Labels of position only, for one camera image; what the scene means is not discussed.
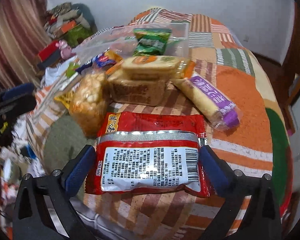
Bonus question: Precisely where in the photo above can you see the pile of clothes and boxes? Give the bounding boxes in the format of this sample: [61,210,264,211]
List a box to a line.
[44,2,97,48]

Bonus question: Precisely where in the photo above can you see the pink plush toy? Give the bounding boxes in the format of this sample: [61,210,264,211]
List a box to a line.
[56,40,75,60]

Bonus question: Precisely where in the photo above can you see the red snack packet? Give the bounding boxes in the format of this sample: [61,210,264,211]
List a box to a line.
[85,112,212,198]

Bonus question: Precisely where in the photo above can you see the clear plastic storage box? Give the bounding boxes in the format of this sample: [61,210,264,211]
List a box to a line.
[72,22,190,63]

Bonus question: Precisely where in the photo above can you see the orange label cracker pack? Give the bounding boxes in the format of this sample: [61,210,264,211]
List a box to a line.
[119,55,195,80]

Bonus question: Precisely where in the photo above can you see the striped curtain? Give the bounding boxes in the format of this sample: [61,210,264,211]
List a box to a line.
[0,0,51,88]

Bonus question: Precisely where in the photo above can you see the green snack packet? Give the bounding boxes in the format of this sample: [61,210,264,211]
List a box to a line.
[133,28,172,56]

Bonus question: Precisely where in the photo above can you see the clear popcorn snack bag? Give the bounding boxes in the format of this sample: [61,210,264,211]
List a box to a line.
[69,72,110,138]

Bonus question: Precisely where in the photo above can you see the blue white snack packet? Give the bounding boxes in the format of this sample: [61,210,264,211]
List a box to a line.
[75,49,123,74]

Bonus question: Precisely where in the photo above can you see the brown print biscuit pack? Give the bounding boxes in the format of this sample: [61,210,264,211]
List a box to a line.
[108,69,166,106]

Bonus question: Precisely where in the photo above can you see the patchwork striped bed blanket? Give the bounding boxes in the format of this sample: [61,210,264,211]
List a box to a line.
[26,7,294,240]

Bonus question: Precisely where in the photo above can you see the yellow fries snack packet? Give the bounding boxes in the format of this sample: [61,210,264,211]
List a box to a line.
[54,90,74,109]

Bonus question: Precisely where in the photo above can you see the purple cake roll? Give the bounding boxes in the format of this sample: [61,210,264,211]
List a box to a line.
[171,73,240,130]

